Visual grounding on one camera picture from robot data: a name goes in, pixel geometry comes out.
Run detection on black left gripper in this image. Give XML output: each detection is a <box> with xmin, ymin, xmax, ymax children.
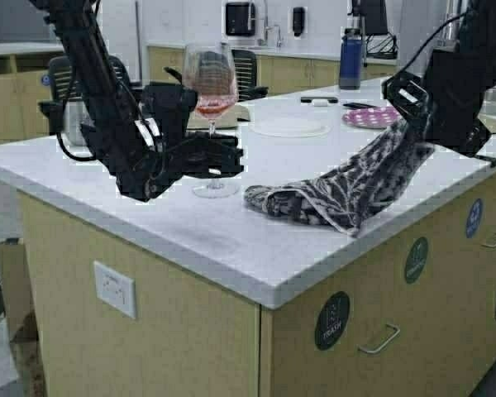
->
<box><xmin>115</xmin><ymin>134</ymin><xmax>244</xmax><ymax>202</ymax></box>

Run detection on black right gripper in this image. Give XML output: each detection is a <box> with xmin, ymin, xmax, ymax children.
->
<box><xmin>382</xmin><ymin>70</ymin><xmax>432</xmax><ymax>124</ymax></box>

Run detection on wine glass with pink liquid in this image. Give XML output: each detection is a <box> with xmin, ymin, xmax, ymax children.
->
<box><xmin>182</xmin><ymin>41</ymin><xmax>241</xmax><ymax>199</ymax></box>

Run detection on grey floral patterned towel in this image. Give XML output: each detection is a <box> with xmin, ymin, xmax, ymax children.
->
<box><xmin>244</xmin><ymin>120</ymin><xmax>435</xmax><ymax>237</ymax></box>

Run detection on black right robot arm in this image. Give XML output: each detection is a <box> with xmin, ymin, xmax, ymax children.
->
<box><xmin>382</xmin><ymin>1</ymin><xmax>496</xmax><ymax>157</ymax></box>

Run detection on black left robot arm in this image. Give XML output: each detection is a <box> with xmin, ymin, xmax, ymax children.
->
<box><xmin>32</xmin><ymin>1</ymin><xmax>244</xmax><ymax>202</ymax></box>

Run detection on pink polka dot plate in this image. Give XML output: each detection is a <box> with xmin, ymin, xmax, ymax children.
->
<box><xmin>342</xmin><ymin>106</ymin><xmax>401</xmax><ymax>129</ymax></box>

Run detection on blue water bottle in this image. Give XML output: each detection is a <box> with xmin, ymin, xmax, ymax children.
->
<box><xmin>338</xmin><ymin>28</ymin><xmax>363</xmax><ymax>90</ymax></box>

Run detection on black computer monitor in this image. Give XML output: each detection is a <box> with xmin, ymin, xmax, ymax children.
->
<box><xmin>351</xmin><ymin>0</ymin><xmax>389</xmax><ymax>36</ymax></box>

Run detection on white round plate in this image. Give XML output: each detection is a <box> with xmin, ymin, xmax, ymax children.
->
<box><xmin>249</xmin><ymin>117</ymin><xmax>331</xmax><ymax>138</ymax></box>

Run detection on black mesh office chair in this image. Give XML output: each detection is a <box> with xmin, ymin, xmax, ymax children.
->
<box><xmin>231</xmin><ymin>49</ymin><xmax>269</xmax><ymax>102</ymax></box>

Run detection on black soap dispenser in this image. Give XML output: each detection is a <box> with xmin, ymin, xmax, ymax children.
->
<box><xmin>293</xmin><ymin>7</ymin><xmax>306</xmax><ymax>37</ymax></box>

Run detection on round blue sticker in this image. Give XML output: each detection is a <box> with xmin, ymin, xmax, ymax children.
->
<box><xmin>465</xmin><ymin>198</ymin><xmax>484</xmax><ymax>238</ymax></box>

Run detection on black paper towel dispenser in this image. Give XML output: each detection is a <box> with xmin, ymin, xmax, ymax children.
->
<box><xmin>225</xmin><ymin>2</ymin><xmax>256</xmax><ymax>37</ymax></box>

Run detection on white island outlet plate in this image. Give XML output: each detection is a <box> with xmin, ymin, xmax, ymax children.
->
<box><xmin>93</xmin><ymin>261</ymin><xmax>137</xmax><ymax>319</ymax></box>

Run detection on round green sticker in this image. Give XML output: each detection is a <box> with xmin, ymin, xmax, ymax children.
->
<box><xmin>403</xmin><ymin>237</ymin><xmax>429</xmax><ymax>285</ymax></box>

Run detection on round black trash sticker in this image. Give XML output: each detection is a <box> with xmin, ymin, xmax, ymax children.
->
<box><xmin>314</xmin><ymin>291</ymin><xmax>351</xmax><ymax>351</ymax></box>

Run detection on wooden kitchen island cabinet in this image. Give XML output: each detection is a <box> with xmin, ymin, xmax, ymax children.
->
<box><xmin>20</xmin><ymin>173</ymin><xmax>496</xmax><ymax>396</ymax></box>

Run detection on metal drawer handle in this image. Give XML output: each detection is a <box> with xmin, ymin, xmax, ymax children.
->
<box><xmin>357</xmin><ymin>323</ymin><xmax>401</xmax><ymax>356</ymax></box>

